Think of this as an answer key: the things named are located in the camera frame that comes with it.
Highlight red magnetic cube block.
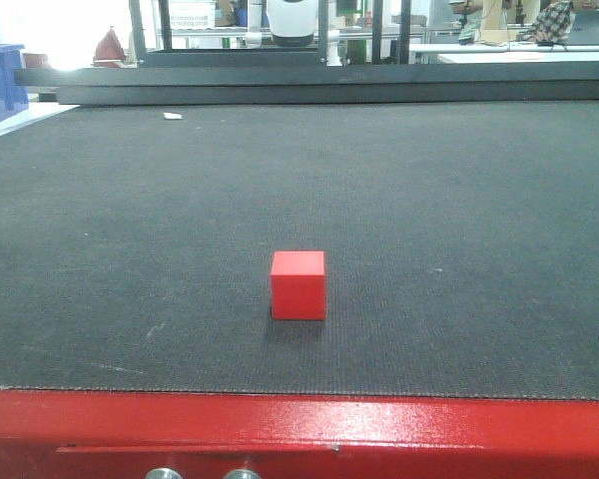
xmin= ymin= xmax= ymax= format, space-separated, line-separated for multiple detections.
xmin=270 ymin=250 xmax=326 ymax=320

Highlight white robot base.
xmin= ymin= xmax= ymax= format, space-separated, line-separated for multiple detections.
xmin=245 ymin=0 xmax=341 ymax=67

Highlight dark grey table mat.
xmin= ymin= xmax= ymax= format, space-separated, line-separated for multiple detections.
xmin=0 ymin=102 xmax=599 ymax=400

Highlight small white paper scrap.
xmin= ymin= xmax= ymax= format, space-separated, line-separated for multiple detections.
xmin=163 ymin=112 xmax=183 ymax=121

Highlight silver knob right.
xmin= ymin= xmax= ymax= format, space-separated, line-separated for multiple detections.
xmin=224 ymin=468 xmax=262 ymax=479

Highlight silver knob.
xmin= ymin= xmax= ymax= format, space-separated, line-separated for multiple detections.
xmin=145 ymin=467 xmax=183 ymax=479
xmin=224 ymin=468 xmax=262 ymax=479

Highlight red cloth object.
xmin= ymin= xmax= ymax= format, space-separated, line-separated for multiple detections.
xmin=93 ymin=27 xmax=126 ymax=68

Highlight silver knob left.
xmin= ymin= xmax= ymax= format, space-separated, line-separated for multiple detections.
xmin=145 ymin=467 xmax=183 ymax=479

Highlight person in plaid shirt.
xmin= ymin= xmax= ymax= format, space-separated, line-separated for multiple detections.
xmin=516 ymin=0 xmax=599 ymax=44

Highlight blue plastic bin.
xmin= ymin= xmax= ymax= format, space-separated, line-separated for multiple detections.
xmin=0 ymin=44 xmax=29 ymax=122

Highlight red metal cabinet edge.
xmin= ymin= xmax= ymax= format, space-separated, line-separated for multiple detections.
xmin=0 ymin=390 xmax=599 ymax=478

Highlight black metal frame bars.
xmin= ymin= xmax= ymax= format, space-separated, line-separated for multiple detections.
xmin=14 ymin=1 xmax=599 ymax=106

